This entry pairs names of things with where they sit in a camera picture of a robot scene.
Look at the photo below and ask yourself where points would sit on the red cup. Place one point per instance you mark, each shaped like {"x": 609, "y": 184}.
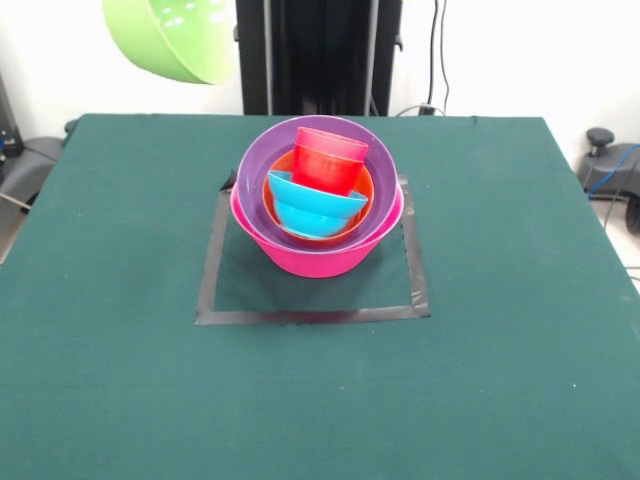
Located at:
{"x": 325, "y": 172}

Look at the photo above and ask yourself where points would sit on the large pink bowl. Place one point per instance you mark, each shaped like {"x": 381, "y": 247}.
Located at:
{"x": 320, "y": 262}

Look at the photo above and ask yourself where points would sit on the large green bowl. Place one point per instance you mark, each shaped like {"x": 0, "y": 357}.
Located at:
{"x": 165, "y": 45}

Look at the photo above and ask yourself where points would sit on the dark green table cloth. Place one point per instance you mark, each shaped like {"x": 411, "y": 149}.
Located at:
{"x": 320, "y": 430}

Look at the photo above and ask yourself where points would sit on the black floor device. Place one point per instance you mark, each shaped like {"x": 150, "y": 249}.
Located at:
{"x": 600, "y": 165}
{"x": 30, "y": 160}

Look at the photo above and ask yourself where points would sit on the orange ribbed bowl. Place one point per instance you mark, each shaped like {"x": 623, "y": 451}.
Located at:
{"x": 367, "y": 200}

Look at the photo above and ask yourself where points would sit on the pink cup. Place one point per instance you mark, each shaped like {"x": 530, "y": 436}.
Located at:
{"x": 330, "y": 142}

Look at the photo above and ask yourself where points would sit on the purple bowl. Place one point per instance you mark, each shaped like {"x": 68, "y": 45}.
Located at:
{"x": 250, "y": 170}

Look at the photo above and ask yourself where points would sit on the small cyan bowl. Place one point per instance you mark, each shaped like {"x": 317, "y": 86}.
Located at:
{"x": 310, "y": 210}

